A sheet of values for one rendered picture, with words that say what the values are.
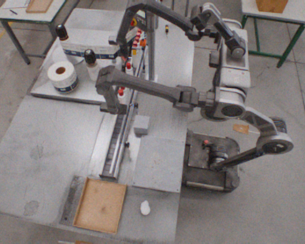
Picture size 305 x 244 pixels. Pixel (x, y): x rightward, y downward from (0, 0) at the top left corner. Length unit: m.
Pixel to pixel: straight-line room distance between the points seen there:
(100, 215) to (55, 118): 0.80
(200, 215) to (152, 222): 0.95
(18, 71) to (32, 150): 2.02
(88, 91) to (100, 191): 0.77
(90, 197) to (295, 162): 2.16
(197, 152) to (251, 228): 0.86
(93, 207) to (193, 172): 1.03
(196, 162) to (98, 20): 1.71
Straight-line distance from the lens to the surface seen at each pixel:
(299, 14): 3.22
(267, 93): 3.25
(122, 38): 1.61
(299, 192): 2.79
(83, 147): 1.69
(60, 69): 1.93
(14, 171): 1.81
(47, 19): 2.87
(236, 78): 1.09
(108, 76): 0.98
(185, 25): 1.38
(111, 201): 1.52
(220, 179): 2.24
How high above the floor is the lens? 2.30
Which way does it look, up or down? 59 degrees down
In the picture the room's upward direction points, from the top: 2 degrees counter-clockwise
